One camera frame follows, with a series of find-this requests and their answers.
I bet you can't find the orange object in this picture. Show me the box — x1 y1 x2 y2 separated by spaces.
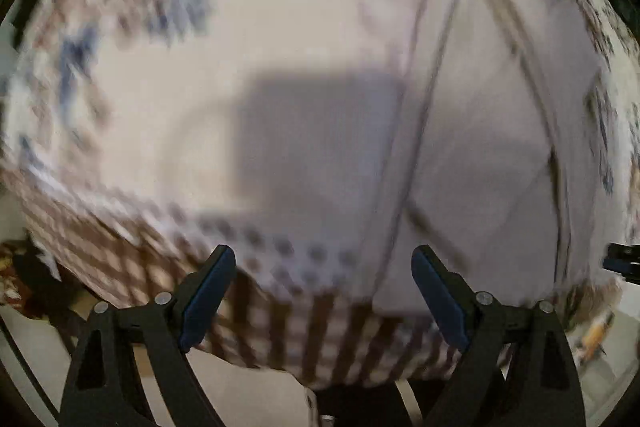
575 311 617 360

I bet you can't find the checkered patterned blanket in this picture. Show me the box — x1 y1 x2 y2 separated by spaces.
0 0 640 384

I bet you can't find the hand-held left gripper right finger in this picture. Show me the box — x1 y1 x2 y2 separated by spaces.
411 245 587 427

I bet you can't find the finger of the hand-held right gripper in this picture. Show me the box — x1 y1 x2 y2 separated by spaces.
602 243 640 286

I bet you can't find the light grey garment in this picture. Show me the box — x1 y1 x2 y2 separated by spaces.
372 0 620 324

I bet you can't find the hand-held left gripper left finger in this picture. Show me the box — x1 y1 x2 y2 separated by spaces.
59 245 237 427

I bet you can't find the white cloth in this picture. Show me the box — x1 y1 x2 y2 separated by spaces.
135 347 321 427

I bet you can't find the dark red patterned cloth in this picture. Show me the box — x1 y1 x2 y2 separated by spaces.
0 234 66 315

